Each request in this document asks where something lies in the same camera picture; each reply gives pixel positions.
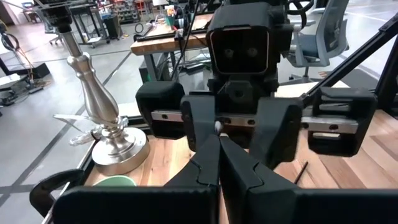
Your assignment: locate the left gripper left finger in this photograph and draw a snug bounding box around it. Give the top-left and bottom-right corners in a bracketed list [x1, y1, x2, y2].
[52, 134, 221, 224]

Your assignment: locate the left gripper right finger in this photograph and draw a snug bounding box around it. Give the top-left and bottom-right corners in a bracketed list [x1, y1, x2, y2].
[220, 136, 398, 224]

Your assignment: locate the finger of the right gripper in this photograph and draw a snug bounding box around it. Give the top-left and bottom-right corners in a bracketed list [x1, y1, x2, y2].
[248, 96, 305, 170]
[180, 95, 218, 153]

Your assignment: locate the thin black paintbrush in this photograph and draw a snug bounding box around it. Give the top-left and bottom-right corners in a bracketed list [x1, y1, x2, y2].
[293, 160, 310, 185]

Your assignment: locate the wooden background table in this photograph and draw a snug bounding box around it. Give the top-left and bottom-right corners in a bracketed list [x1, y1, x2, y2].
[129, 14, 215, 82]

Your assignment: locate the silver lamp white shade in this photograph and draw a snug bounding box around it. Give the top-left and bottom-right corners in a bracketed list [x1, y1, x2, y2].
[40, 0, 151, 177]

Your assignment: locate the clear plastic lamp wrap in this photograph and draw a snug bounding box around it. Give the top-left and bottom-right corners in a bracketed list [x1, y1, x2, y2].
[52, 113, 129, 147]

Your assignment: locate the pale green plastic cup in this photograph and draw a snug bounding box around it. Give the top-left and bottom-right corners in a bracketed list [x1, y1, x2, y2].
[92, 174, 137, 187]

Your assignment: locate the grey office chair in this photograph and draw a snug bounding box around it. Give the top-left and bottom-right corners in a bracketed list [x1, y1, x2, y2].
[287, 0, 351, 85]

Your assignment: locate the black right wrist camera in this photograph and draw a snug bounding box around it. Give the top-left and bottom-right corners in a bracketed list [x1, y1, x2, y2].
[206, 2, 294, 76]

